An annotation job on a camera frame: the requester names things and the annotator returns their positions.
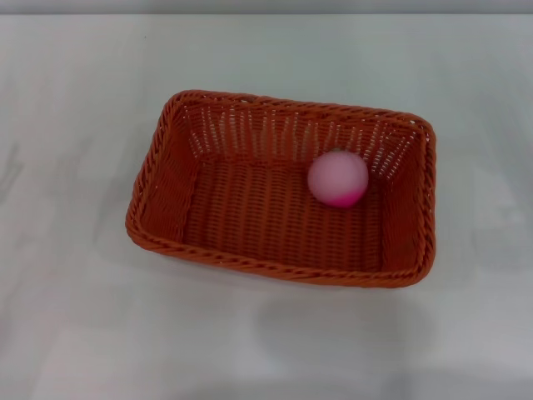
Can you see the pink toy peach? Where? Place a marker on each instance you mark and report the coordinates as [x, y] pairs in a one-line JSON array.
[[336, 177]]

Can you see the orange woven plastic basket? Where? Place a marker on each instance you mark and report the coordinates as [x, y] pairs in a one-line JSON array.
[[266, 216]]

